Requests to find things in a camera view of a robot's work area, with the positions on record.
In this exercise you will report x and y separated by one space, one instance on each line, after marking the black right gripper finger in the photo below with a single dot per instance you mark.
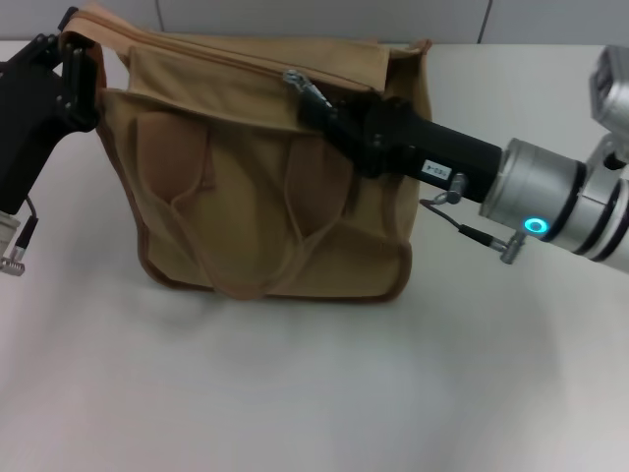
344 114
344 140

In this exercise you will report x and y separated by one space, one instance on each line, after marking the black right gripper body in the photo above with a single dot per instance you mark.
417 142

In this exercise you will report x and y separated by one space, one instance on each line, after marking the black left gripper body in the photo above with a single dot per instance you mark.
29 113

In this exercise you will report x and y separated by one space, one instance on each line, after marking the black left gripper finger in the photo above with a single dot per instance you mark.
81 88
69 18

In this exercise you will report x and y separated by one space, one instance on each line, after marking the metal zipper pull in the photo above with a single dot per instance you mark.
302 83

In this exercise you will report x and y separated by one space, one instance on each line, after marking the khaki canvas food bag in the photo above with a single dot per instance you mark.
245 196

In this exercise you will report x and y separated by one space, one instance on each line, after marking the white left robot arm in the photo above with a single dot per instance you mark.
7 227

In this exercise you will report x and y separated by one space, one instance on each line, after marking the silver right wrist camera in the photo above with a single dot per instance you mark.
614 93

